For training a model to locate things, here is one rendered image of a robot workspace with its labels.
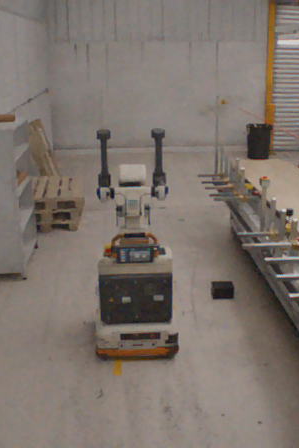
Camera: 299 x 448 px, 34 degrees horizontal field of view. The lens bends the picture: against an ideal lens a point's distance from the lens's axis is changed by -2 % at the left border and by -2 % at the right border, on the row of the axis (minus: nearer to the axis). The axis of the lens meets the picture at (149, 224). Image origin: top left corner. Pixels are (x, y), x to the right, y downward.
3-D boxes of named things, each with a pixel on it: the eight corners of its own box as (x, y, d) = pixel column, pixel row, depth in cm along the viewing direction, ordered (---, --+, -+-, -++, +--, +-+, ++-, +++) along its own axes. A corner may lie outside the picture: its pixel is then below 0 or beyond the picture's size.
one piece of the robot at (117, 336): (168, 340, 370) (168, 330, 367) (112, 342, 368) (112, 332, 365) (168, 338, 372) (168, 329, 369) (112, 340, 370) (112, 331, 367)
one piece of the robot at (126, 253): (160, 267, 361) (161, 246, 345) (110, 269, 359) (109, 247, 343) (159, 255, 369) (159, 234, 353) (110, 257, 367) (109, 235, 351)
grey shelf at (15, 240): (-16, 281, 509) (-35, 131, 458) (1, 248, 594) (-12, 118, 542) (26, 279, 512) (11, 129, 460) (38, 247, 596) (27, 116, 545)
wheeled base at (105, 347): (179, 356, 376) (180, 328, 367) (95, 359, 372) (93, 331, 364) (171, 313, 439) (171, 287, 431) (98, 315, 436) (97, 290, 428)
